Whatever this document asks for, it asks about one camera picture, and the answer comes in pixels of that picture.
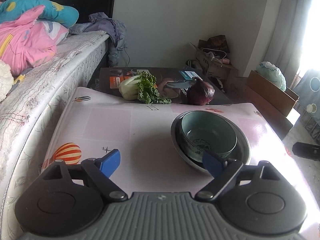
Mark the blue printed pillow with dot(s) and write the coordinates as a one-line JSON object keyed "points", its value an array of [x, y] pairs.
{"points": [[57, 11]]}

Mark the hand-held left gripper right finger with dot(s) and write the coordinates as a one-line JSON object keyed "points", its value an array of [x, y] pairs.
{"points": [[212, 163]]}

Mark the blue cloth with circles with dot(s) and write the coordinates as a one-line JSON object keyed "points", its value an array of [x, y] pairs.
{"points": [[310, 92]]}

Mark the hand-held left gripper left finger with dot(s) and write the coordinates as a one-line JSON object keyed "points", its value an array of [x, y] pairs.
{"points": [[110, 163]]}

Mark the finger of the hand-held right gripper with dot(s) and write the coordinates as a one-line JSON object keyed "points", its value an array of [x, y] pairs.
{"points": [[307, 151]]}

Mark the small yellow object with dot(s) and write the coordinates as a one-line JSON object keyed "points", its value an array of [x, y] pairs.
{"points": [[20, 78]]}

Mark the pink printed tablecloth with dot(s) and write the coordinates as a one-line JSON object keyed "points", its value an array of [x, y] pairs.
{"points": [[125, 130]]}

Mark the grey clothes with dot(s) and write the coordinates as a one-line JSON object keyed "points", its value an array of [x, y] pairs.
{"points": [[110, 27]]}

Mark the pink blanket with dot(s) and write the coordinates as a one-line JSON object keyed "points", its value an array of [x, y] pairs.
{"points": [[25, 45]]}

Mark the steel bowl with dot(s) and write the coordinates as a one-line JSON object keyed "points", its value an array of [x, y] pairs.
{"points": [[246, 150], [185, 155]]}

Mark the long wooden box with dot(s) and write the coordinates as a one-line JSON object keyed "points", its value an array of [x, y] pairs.
{"points": [[270, 95]]}

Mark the white quilted mattress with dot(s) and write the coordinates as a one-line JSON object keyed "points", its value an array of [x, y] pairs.
{"points": [[62, 62]]}

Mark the pale green plastic bag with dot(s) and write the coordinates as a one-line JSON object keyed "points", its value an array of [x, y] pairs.
{"points": [[271, 73]]}

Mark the red onion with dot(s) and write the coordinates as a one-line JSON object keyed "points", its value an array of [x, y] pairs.
{"points": [[200, 93]]}

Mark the small pink object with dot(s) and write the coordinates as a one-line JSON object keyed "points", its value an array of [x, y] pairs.
{"points": [[226, 60]]}

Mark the white plush toy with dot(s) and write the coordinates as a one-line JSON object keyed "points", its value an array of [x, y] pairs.
{"points": [[5, 80]]}

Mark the cardboard box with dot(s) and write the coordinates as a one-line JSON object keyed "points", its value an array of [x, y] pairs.
{"points": [[212, 67]]}

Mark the black headboard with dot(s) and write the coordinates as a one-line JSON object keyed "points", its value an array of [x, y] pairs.
{"points": [[95, 2]]}

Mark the bok choy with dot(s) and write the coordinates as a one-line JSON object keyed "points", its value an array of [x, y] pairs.
{"points": [[130, 88]]}

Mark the teal ceramic bowl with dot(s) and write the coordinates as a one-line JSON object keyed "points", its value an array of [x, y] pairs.
{"points": [[207, 127]]}

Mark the grey curtain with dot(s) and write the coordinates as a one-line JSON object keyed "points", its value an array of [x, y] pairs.
{"points": [[287, 30]]}

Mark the brown paper bag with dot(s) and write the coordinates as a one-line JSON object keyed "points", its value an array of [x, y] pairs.
{"points": [[218, 42]]}

